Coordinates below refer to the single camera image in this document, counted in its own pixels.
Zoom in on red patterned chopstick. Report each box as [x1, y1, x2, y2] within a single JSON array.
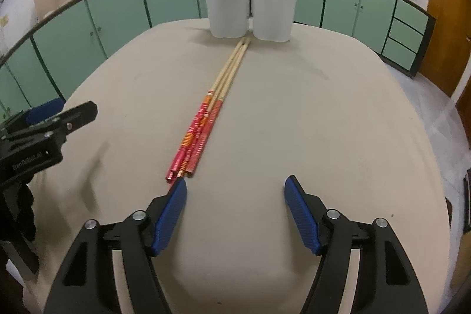
[[176, 38, 250, 181], [184, 39, 251, 178], [166, 37, 246, 184]]

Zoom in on wooden door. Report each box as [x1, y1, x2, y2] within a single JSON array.
[[419, 0, 471, 106]]

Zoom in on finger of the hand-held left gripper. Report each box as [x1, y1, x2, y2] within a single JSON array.
[[24, 98, 66, 126], [44, 101, 99, 139]]

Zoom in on white two-compartment utensil holder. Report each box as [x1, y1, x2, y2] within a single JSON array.
[[200, 0, 302, 43]]

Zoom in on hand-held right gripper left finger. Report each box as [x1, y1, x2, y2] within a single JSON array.
[[43, 179, 188, 314]]

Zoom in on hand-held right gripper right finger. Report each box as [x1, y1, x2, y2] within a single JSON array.
[[283, 175, 429, 314]]

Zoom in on green lower kitchen cabinets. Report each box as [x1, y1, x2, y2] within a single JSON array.
[[0, 0, 437, 124]]

